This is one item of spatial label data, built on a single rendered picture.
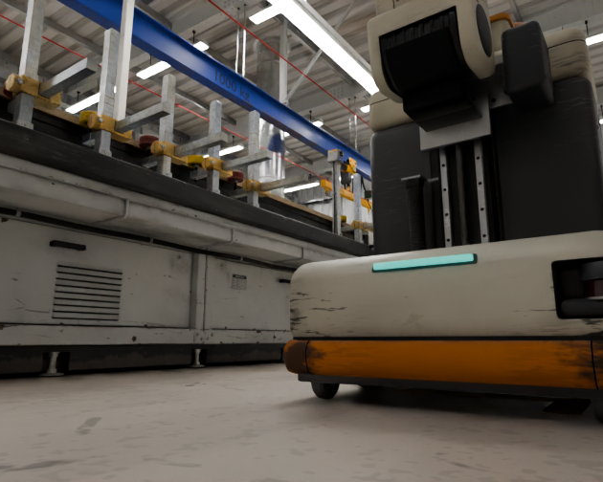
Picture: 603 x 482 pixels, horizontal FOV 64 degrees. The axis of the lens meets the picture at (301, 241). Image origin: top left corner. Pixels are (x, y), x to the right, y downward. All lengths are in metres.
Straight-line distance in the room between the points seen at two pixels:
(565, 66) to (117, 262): 1.57
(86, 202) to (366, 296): 1.03
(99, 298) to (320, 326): 1.12
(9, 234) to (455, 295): 1.39
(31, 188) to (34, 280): 0.36
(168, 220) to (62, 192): 0.40
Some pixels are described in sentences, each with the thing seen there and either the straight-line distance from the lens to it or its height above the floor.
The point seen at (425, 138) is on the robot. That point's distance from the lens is 1.19.
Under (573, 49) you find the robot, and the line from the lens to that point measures 1.28.
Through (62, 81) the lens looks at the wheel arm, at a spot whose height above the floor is 0.82.
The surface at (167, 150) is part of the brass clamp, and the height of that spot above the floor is 0.80.
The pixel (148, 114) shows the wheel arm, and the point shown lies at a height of 0.81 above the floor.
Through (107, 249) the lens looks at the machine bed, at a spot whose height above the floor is 0.45.
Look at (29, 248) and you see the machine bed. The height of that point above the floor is 0.41.
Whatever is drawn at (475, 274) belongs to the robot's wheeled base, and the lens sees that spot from 0.82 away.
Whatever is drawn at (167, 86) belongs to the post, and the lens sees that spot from 1.96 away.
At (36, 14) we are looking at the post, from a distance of 1.75.
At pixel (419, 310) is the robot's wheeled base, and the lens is 0.85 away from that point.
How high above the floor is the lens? 0.12
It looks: 12 degrees up
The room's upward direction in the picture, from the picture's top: straight up
